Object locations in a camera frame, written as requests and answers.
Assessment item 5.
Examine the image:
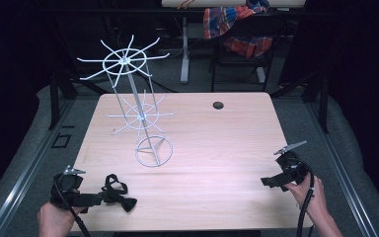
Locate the aluminium rail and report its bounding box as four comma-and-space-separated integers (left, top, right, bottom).
309, 98, 379, 237
0, 98, 77, 237

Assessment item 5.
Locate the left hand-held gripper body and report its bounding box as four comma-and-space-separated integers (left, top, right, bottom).
49, 165, 91, 214

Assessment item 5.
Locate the white table leg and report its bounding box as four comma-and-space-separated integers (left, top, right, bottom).
180, 16, 190, 85

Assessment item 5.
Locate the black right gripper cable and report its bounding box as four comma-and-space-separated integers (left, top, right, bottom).
287, 157, 316, 237

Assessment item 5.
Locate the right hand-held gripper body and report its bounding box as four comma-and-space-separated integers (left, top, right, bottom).
273, 140, 310, 193

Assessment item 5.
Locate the black metal stand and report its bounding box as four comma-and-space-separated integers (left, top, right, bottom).
269, 68, 330, 134
47, 67, 110, 130

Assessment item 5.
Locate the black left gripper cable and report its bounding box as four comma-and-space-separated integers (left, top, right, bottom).
52, 181, 93, 237

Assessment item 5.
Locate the plaid cloth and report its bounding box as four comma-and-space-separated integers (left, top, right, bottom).
202, 0, 274, 59

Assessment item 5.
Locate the white wire display rack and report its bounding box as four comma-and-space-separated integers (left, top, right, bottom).
76, 34, 178, 168

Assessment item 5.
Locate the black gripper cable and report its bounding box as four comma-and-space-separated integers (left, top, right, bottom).
52, 181, 93, 237
287, 157, 316, 237

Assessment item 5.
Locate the black chair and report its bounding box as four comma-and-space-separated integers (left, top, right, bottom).
209, 9, 289, 93

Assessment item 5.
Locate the person's left hand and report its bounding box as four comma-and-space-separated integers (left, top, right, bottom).
37, 200, 87, 237

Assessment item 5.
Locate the black bow tie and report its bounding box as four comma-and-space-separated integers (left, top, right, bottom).
100, 173, 138, 213

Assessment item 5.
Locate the person's right hand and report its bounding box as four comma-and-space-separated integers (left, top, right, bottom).
282, 174, 327, 225

